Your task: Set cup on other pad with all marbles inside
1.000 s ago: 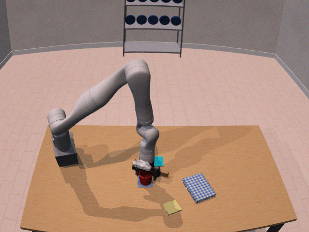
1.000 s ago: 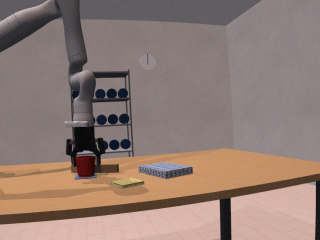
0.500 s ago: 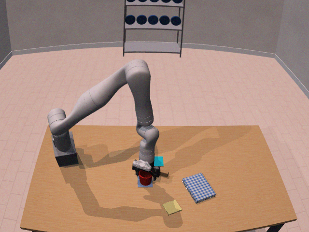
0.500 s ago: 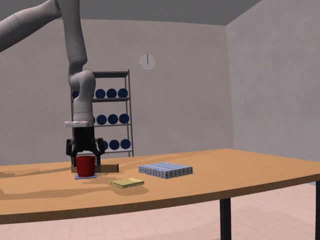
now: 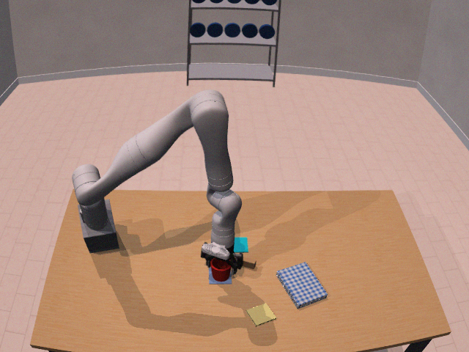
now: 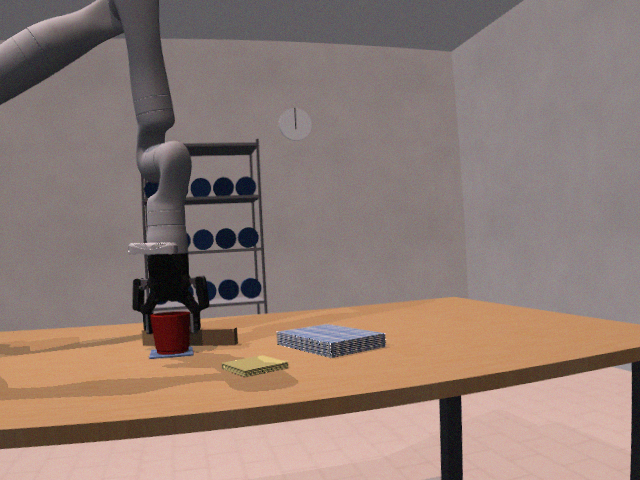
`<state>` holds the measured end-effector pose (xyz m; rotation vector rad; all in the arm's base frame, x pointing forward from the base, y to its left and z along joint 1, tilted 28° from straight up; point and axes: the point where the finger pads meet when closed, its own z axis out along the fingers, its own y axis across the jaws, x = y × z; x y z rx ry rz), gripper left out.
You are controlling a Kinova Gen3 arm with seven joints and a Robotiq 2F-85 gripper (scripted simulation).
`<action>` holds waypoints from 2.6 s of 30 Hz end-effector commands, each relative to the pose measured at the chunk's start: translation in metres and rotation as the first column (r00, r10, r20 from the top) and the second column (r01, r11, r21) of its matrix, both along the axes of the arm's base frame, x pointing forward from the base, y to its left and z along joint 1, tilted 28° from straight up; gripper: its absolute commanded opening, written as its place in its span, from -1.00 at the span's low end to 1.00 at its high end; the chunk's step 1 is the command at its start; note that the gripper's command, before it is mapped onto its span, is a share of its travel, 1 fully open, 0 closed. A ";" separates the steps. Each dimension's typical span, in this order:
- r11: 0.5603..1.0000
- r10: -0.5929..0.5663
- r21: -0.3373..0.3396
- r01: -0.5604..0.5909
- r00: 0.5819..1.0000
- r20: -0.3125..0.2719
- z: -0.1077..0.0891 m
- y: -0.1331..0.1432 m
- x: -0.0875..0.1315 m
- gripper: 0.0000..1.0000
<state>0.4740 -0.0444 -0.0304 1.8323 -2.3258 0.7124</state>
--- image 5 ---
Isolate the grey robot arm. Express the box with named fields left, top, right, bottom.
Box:
left=72, top=89, right=242, bottom=260

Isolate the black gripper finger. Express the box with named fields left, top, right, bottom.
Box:
left=201, top=251, right=215, bottom=268
left=225, top=253, right=243, bottom=276

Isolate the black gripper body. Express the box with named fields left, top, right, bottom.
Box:
left=216, top=243, right=235, bottom=262

